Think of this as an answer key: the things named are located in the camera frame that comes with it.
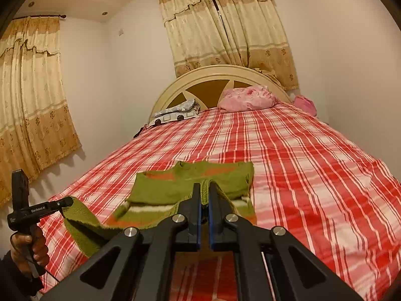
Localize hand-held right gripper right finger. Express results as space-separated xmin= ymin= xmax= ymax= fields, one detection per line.
xmin=208 ymin=182 xmax=365 ymax=301

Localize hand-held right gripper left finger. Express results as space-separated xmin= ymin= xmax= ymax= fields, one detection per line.
xmin=41 ymin=182 xmax=203 ymax=301

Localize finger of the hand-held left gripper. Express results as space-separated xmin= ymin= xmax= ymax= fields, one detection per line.
xmin=58 ymin=196 xmax=75 ymax=211

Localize green striped knit sweater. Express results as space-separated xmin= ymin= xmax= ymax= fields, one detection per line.
xmin=63 ymin=161 xmax=258 ymax=258

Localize person's left forearm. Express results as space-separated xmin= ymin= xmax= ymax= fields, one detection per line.
xmin=0 ymin=251 xmax=44 ymax=301

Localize person's left hand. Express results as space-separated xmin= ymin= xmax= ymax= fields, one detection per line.
xmin=11 ymin=226 xmax=49 ymax=275

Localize red plaid bed sheet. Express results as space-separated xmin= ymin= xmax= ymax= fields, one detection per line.
xmin=36 ymin=102 xmax=401 ymax=301

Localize wide beige floral curtain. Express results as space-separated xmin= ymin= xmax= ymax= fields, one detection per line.
xmin=0 ymin=17 xmax=82 ymax=209

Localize white patterned pillow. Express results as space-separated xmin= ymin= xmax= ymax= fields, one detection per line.
xmin=150 ymin=108 xmax=201 ymax=128

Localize dark cloth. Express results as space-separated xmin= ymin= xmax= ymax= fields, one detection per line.
xmin=133 ymin=124 xmax=151 ymax=138

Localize grey floral folded cloth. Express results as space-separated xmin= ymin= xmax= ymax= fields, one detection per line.
xmin=156 ymin=99 xmax=196 ymax=117

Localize cream wooden headboard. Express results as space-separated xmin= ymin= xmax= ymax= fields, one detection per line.
xmin=150 ymin=65 xmax=293 ymax=123

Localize small pink pillow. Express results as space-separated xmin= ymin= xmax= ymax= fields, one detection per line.
xmin=293 ymin=95 xmax=318 ymax=116

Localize short black curtain rod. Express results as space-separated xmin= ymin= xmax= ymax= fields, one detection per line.
xmin=13 ymin=14 xmax=67 ymax=20

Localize beige floral curtain panel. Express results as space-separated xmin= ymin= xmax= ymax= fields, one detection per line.
xmin=158 ymin=0 xmax=248 ymax=78
xmin=207 ymin=0 xmax=299 ymax=91

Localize thin black cable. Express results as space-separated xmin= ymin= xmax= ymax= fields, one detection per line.
xmin=9 ymin=232 xmax=61 ymax=284

